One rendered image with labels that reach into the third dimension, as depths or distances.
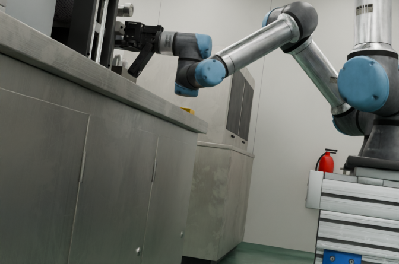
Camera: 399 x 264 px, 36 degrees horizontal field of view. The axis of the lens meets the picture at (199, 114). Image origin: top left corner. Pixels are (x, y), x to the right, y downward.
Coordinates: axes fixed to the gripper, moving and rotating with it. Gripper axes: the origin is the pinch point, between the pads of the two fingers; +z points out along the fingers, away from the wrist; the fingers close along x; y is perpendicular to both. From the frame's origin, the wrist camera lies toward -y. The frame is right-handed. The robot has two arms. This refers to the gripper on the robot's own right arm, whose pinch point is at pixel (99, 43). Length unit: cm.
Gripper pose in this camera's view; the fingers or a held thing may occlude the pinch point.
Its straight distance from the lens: 195.7
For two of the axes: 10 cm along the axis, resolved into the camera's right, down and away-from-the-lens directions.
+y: 1.3, -9.9, 0.9
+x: -1.9, -1.1, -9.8
